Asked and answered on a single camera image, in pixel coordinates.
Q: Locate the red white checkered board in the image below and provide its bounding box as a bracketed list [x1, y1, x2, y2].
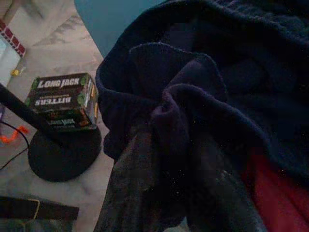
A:
[0, 18, 27, 86]

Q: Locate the dark navy garment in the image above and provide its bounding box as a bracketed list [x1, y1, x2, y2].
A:
[95, 0, 309, 232]

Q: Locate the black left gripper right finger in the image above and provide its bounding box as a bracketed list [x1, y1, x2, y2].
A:
[188, 169, 266, 232]

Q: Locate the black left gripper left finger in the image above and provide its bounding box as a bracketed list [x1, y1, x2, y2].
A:
[95, 125, 167, 232]

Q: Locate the black flat panel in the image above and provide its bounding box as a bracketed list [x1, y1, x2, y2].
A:
[0, 195, 80, 222]

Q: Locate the Long Jack Bitters box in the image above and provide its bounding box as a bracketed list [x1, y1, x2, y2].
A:
[24, 72, 99, 132]

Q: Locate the black round-base stand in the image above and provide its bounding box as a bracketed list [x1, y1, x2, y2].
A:
[0, 83, 102, 182]

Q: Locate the red garment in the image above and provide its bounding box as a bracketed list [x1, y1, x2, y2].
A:
[241, 154, 309, 232]

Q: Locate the orange plastic toy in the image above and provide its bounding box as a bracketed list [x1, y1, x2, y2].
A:
[0, 125, 29, 145]

